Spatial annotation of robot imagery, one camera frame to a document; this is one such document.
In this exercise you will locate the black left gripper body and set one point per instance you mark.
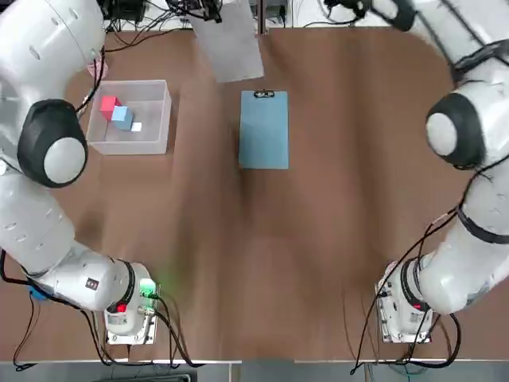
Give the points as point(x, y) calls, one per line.
point(211, 6)

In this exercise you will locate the white A4 paper sheet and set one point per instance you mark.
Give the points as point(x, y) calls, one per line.
point(234, 47)

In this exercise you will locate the blue A4 clipboard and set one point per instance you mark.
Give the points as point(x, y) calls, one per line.
point(264, 135)

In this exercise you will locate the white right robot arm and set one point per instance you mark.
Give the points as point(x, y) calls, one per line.
point(469, 238)

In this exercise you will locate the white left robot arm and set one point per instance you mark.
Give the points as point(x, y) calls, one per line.
point(40, 223)

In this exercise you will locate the black equipment box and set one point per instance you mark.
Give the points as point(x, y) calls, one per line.
point(125, 8)

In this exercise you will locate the pink translucent cup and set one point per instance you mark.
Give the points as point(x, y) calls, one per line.
point(99, 69)

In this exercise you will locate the small white cube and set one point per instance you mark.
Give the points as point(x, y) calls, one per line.
point(136, 127)

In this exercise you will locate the clear plastic bin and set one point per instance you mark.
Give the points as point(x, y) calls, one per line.
point(151, 139)

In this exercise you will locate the light blue cube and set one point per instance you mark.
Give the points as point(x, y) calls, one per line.
point(120, 118)

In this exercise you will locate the red cube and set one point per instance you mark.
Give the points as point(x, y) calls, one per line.
point(107, 106)

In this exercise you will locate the aluminium frame post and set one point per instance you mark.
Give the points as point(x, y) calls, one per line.
point(264, 26)

